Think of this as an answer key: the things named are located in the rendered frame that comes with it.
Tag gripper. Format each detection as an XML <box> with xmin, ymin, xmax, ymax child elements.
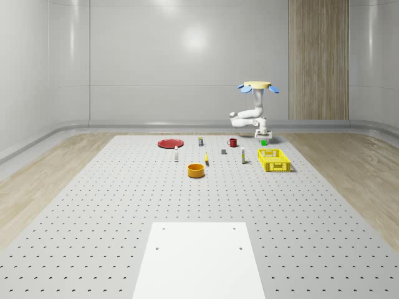
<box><xmin>254</xmin><ymin>128</ymin><xmax>274</xmax><ymax>140</ymax></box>

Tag white board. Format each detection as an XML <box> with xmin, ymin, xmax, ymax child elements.
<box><xmin>132</xmin><ymin>222</ymin><xmax>267</xmax><ymax>299</ymax></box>

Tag red plate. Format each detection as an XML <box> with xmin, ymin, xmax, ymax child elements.
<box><xmin>157</xmin><ymin>138</ymin><xmax>186</xmax><ymax>150</ymax></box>

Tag yellow basket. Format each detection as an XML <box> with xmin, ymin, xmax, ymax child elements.
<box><xmin>257</xmin><ymin>148</ymin><xmax>292</xmax><ymax>173</ymax></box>

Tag yellow bowl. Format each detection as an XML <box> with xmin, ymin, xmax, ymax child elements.
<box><xmin>187</xmin><ymin>163</ymin><xmax>206</xmax><ymax>179</ymax></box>

